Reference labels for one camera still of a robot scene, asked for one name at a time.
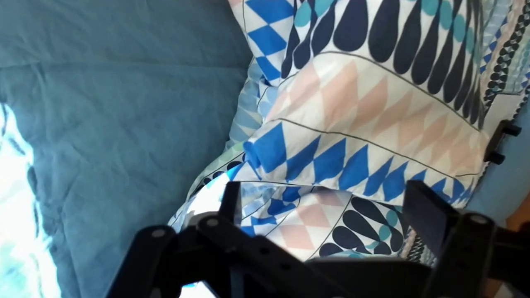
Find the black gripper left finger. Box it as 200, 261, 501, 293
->
105, 180, 332, 298

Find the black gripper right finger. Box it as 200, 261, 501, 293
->
307, 178, 530, 298

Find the blue patterned blanket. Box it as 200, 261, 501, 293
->
165, 0, 530, 298

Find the teal bed sheet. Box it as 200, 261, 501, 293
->
0, 0, 530, 298

